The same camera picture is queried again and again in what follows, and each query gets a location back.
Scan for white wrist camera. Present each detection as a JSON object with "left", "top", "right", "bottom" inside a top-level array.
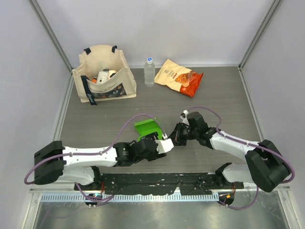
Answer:
[
  {"left": 180, "top": 110, "right": 189, "bottom": 125},
  {"left": 155, "top": 138, "right": 174, "bottom": 154}
]

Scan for white slotted cable duct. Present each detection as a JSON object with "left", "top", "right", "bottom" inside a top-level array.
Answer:
[{"left": 40, "top": 192, "right": 219, "bottom": 203}]

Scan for clear plastic water bottle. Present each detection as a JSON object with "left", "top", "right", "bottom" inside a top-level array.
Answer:
[{"left": 144, "top": 57, "right": 155, "bottom": 87}]

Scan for white box in bag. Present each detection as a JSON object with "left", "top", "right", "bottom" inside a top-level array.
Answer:
[{"left": 97, "top": 71, "right": 109, "bottom": 84}]

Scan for green paper box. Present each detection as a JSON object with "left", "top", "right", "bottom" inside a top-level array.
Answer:
[{"left": 134, "top": 118, "right": 167, "bottom": 141}]

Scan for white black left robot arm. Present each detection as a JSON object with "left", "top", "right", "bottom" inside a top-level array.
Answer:
[{"left": 34, "top": 135, "right": 173, "bottom": 190}]

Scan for beige canvas tote bag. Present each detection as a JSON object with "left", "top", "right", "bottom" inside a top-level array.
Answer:
[{"left": 72, "top": 45, "right": 137, "bottom": 105}]

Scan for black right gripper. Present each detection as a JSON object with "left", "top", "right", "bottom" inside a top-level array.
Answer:
[{"left": 169, "top": 122, "right": 199, "bottom": 146}]

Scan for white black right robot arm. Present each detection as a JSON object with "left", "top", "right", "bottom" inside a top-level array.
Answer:
[{"left": 170, "top": 111, "right": 292, "bottom": 192}]

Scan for orange beige snack bag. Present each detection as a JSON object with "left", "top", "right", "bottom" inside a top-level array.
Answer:
[{"left": 154, "top": 59, "right": 204, "bottom": 97}]

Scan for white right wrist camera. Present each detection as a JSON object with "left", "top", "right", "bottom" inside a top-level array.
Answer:
[{"left": 180, "top": 110, "right": 189, "bottom": 125}]

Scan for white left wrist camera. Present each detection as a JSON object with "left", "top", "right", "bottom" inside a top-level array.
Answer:
[{"left": 155, "top": 138, "right": 174, "bottom": 154}]

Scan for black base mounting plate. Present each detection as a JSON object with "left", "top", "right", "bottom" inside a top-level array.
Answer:
[{"left": 80, "top": 173, "right": 244, "bottom": 196}]

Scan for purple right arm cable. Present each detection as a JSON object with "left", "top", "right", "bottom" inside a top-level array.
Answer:
[{"left": 187, "top": 106, "right": 296, "bottom": 212}]

